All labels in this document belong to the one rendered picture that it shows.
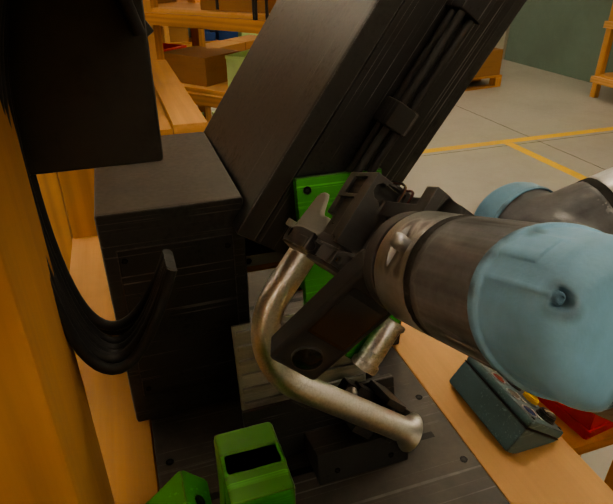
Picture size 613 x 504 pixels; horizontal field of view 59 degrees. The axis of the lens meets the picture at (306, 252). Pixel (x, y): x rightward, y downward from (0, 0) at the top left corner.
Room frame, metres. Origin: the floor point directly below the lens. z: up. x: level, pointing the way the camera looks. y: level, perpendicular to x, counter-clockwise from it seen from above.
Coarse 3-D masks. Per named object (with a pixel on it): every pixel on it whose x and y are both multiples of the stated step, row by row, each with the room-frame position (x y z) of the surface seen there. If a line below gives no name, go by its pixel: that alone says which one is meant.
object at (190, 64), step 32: (160, 0) 4.03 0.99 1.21; (192, 0) 4.11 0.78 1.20; (224, 0) 3.51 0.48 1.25; (256, 0) 3.27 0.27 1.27; (160, 32) 3.77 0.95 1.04; (192, 32) 4.12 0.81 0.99; (256, 32) 3.27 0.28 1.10; (192, 64) 3.66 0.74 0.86; (224, 64) 3.76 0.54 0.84; (192, 96) 3.53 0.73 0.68
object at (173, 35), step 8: (184, 0) 8.79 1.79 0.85; (168, 32) 8.69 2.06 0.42; (176, 32) 8.81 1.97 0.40; (184, 32) 8.85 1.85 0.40; (208, 32) 9.35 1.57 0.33; (216, 32) 9.13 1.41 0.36; (224, 32) 9.01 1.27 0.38; (232, 32) 9.06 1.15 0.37; (240, 32) 9.19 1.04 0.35; (168, 40) 8.69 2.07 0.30; (176, 40) 8.80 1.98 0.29; (184, 40) 8.84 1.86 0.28; (208, 40) 8.94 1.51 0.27; (216, 40) 8.98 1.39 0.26
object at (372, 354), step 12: (384, 324) 0.57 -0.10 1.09; (396, 324) 0.56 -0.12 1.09; (372, 336) 0.56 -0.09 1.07; (384, 336) 0.56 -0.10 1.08; (396, 336) 0.56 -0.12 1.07; (372, 348) 0.55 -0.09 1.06; (384, 348) 0.55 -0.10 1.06; (360, 360) 0.54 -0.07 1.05; (372, 360) 0.54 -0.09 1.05; (372, 372) 0.53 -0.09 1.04
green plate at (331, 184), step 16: (304, 176) 0.62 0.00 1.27; (320, 176) 0.62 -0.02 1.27; (336, 176) 0.63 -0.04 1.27; (304, 192) 0.61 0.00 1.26; (320, 192) 0.61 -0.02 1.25; (336, 192) 0.62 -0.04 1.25; (304, 208) 0.60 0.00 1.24; (320, 272) 0.59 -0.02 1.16; (304, 288) 0.58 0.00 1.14; (320, 288) 0.58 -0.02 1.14; (304, 304) 0.58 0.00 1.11
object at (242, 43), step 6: (240, 36) 8.06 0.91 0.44; (246, 36) 8.06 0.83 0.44; (252, 36) 8.06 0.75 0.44; (210, 42) 7.51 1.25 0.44; (216, 42) 7.51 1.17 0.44; (222, 42) 7.51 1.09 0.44; (228, 42) 7.51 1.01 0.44; (234, 42) 7.51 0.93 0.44; (240, 42) 7.51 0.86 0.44; (246, 42) 7.58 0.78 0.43; (252, 42) 7.69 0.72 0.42; (222, 48) 7.14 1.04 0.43; (228, 48) 7.24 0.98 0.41; (234, 48) 7.35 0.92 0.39; (240, 48) 7.46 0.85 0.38; (246, 48) 7.57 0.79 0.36
